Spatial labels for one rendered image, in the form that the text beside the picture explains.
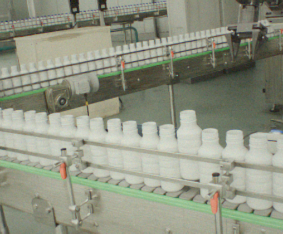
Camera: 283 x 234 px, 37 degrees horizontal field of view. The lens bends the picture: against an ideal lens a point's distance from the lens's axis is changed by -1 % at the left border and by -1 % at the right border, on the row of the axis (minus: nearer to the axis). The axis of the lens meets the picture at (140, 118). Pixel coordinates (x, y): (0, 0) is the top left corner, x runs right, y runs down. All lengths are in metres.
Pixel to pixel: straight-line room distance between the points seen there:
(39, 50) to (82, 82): 2.54
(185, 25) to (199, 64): 3.63
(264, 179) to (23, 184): 0.82
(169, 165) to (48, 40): 4.28
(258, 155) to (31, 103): 1.98
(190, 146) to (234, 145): 0.11
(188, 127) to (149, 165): 0.16
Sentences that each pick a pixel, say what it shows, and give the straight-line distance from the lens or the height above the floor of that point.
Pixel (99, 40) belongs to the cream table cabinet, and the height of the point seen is 1.02.
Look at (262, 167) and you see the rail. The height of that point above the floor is 1.11.
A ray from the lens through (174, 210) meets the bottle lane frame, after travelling 1.06.
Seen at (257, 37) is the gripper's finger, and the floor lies 1.34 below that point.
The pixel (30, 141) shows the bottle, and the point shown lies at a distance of 1.39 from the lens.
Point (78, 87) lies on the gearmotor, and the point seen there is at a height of 0.99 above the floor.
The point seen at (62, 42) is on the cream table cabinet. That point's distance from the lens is 5.28.
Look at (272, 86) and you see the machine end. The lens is 5.16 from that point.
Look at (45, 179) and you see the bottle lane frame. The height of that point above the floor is 0.97.
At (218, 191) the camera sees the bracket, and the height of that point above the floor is 1.08.
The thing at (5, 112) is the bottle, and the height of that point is 1.16.
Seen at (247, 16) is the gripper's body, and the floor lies 1.39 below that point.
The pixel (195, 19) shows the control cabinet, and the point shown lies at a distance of 7.21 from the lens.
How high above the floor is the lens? 1.47
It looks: 16 degrees down
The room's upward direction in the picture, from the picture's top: 7 degrees counter-clockwise
